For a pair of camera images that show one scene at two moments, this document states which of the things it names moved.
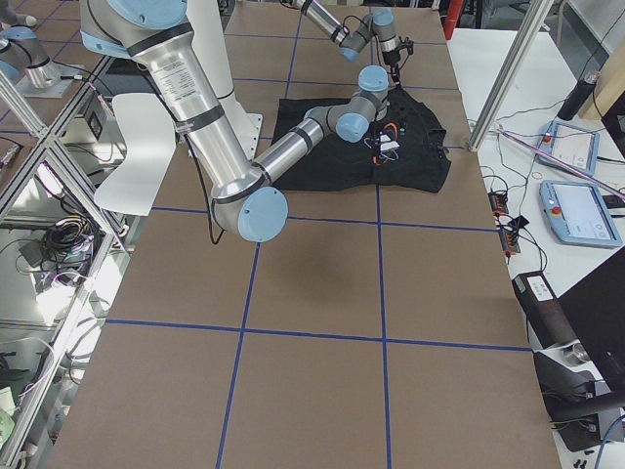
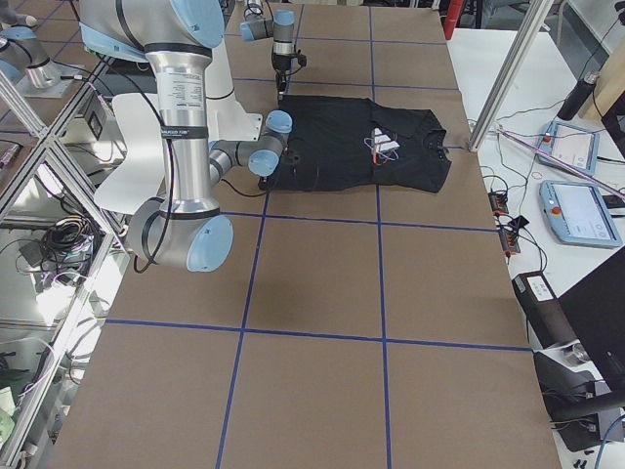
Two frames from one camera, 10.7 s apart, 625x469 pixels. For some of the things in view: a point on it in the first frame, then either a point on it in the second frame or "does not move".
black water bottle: x=579 y=96 does not move
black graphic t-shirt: x=401 y=151 does not move
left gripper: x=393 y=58 → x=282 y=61
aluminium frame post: x=535 y=15 does not move
